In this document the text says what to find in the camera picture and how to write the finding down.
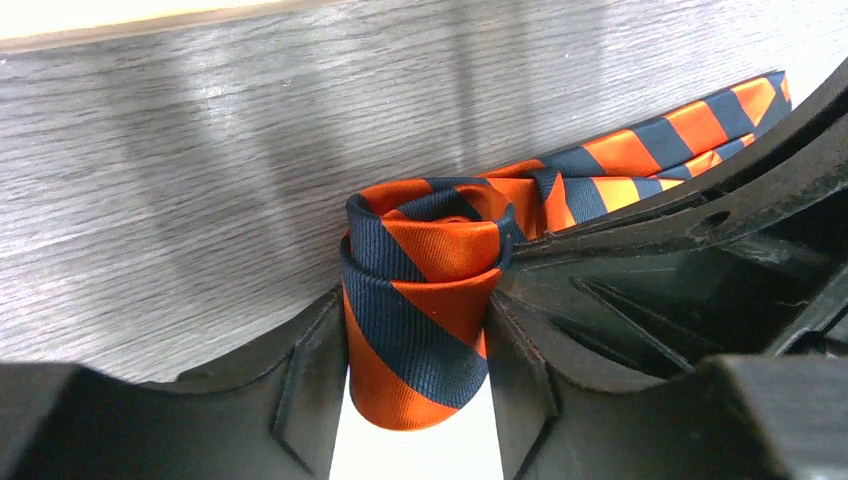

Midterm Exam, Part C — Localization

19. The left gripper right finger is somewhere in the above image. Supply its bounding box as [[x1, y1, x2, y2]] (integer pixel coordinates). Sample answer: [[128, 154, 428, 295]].
[[485, 293, 847, 479]]

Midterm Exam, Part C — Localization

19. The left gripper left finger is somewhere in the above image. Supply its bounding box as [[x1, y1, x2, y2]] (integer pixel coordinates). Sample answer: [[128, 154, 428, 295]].
[[1, 289, 348, 479]]

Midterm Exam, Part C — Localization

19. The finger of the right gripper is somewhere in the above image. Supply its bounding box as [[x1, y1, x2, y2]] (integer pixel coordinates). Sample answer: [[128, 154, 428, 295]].
[[501, 145, 847, 378], [528, 63, 847, 249]]

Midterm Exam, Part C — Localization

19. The orange navy striped tie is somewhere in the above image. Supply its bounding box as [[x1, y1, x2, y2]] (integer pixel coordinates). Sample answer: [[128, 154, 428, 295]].
[[340, 71, 792, 431]]

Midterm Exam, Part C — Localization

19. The wooden grid organizer box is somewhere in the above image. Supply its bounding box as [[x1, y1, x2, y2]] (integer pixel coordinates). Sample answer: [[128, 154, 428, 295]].
[[1, 0, 325, 54]]

